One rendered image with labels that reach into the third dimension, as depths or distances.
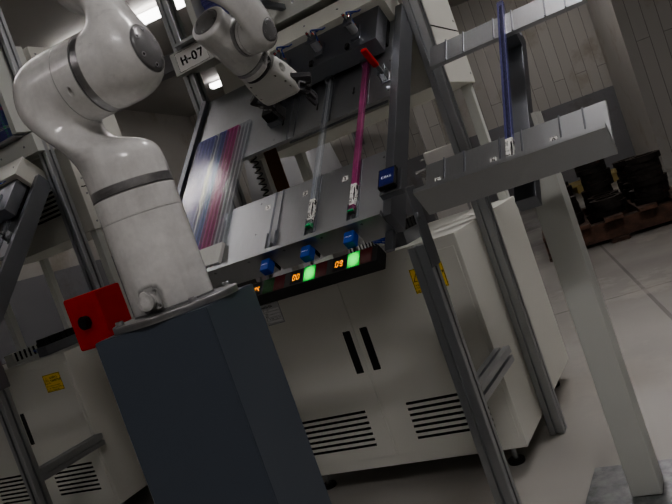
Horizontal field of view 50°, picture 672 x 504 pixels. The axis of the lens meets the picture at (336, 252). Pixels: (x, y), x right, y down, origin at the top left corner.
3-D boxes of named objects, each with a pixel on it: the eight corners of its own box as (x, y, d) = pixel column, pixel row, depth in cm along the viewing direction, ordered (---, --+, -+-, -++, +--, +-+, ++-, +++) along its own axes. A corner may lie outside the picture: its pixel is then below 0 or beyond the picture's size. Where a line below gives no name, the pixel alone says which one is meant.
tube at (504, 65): (516, 173, 123) (514, 169, 122) (509, 175, 124) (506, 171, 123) (504, 4, 154) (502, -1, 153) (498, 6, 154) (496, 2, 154)
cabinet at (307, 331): (535, 470, 175) (453, 232, 172) (303, 499, 209) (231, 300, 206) (574, 375, 232) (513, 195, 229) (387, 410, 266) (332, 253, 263)
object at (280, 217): (391, 222, 148) (383, 213, 146) (162, 297, 180) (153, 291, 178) (394, 155, 159) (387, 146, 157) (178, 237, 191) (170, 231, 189)
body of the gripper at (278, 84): (272, 42, 155) (303, 72, 163) (236, 61, 160) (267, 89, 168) (271, 69, 151) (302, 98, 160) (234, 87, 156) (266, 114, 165)
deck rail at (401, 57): (405, 230, 148) (390, 213, 144) (397, 233, 149) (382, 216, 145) (413, 20, 190) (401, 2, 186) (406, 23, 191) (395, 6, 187)
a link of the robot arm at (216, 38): (269, 38, 153) (237, 48, 158) (228, -3, 143) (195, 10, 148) (260, 70, 150) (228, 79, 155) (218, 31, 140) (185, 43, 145)
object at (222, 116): (402, 107, 171) (391, 93, 168) (198, 192, 203) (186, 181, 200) (406, 23, 191) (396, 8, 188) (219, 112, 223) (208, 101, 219)
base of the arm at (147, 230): (207, 306, 94) (159, 173, 93) (88, 345, 99) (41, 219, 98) (256, 281, 112) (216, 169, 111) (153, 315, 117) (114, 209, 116)
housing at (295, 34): (407, 35, 189) (381, -5, 180) (262, 103, 213) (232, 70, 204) (408, 17, 194) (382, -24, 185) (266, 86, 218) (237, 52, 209)
